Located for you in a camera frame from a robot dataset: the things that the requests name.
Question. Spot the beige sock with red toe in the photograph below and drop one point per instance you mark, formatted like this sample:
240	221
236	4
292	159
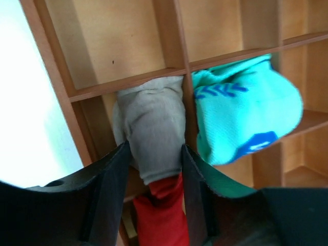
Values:
152	118

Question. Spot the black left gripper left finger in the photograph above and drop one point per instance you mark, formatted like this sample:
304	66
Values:
83	208

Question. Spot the orange compartment tray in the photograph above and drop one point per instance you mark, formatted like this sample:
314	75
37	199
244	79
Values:
93	49

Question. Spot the rolled red sock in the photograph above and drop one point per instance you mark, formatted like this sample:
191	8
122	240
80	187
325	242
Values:
161	219

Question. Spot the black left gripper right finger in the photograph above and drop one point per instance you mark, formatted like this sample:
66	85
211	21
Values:
222	211

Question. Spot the rolled teal sock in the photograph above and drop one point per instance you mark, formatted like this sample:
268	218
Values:
243	107

